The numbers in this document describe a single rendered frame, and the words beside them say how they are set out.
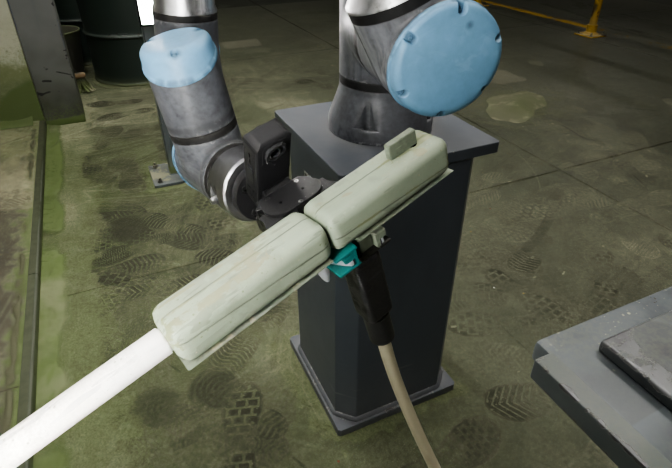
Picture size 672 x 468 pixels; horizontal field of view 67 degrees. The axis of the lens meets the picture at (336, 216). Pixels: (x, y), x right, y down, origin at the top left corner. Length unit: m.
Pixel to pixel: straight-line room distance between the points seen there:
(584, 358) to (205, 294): 0.27
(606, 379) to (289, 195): 0.37
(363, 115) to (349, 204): 0.44
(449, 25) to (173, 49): 0.32
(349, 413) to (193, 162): 0.71
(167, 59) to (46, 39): 2.25
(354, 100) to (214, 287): 0.53
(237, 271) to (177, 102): 0.30
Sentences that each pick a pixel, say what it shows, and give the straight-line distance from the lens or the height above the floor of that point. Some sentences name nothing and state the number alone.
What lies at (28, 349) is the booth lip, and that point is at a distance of 1.52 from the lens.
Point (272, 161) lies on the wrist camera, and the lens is 0.54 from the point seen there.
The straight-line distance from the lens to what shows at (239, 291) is 0.41.
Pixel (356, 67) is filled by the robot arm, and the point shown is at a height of 0.76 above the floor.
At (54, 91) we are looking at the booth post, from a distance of 2.94.
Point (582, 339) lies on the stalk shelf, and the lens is 0.32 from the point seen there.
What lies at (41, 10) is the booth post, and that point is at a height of 0.55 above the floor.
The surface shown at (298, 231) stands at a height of 0.76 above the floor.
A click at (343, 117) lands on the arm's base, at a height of 0.68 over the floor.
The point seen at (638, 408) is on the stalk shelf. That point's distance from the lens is 0.30.
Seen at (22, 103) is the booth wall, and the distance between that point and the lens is 2.97.
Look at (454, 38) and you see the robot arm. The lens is 0.66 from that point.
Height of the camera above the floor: 1.00
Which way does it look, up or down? 32 degrees down
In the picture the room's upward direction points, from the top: straight up
